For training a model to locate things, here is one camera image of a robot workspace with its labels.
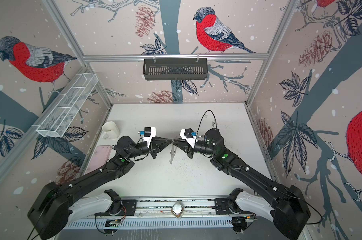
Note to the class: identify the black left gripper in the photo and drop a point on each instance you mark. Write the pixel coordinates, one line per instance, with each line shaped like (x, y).
(156, 145)

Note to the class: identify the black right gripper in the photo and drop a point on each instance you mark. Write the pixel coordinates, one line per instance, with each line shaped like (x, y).
(185, 146)

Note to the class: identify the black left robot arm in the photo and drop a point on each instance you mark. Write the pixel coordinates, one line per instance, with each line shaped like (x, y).
(50, 212)

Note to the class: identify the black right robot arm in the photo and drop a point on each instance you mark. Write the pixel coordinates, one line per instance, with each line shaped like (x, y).
(289, 211)

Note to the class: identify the white ceramic mug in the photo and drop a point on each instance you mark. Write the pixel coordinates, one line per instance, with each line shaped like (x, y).
(110, 131)

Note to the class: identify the pink rectangular tray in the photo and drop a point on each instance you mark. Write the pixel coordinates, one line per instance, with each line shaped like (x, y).
(99, 158)

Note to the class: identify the small white dome object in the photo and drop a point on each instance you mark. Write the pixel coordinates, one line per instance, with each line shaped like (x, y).
(177, 210)

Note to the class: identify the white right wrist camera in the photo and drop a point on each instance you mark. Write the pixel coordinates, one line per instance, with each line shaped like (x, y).
(189, 136)

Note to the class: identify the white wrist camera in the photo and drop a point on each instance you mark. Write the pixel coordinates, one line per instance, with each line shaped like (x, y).
(189, 136)
(148, 134)

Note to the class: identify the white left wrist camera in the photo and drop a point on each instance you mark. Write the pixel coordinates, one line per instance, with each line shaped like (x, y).
(148, 134)

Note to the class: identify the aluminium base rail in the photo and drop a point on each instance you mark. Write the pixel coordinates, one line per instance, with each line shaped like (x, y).
(150, 208)

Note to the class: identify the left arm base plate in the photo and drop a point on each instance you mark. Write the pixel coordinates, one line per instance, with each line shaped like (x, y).
(127, 208)

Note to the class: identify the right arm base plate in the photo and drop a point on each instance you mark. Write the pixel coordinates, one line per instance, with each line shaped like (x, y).
(225, 207)

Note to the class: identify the black slotted wall basket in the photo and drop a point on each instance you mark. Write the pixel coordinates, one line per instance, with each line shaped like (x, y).
(175, 69)

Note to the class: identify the white wire mesh basket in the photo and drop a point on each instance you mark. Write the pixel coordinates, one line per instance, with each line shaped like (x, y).
(69, 103)

